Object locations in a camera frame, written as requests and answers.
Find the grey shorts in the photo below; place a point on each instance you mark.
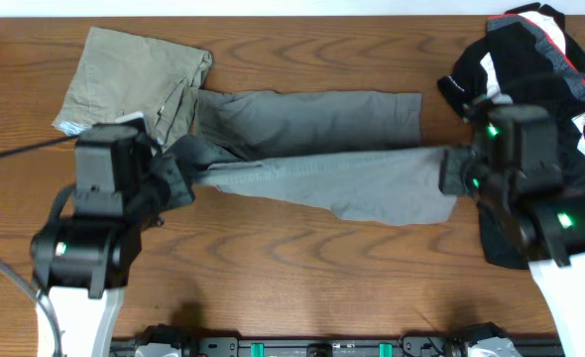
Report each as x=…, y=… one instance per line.
x=357, y=154

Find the folded khaki shorts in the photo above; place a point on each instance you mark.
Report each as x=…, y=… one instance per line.
x=119, y=74

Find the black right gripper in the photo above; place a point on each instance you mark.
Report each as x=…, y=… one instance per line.
x=451, y=182

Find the black white red shirt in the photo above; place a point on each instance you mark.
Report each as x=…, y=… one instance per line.
x=525, y=57

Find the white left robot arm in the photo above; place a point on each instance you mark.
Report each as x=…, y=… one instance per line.
x=83, y=255

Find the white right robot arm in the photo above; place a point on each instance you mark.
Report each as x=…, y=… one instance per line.
x=539, y=215

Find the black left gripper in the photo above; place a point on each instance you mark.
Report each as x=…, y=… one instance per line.
x=169, y=167

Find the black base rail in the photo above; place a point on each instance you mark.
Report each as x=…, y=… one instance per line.
x=485, y=339

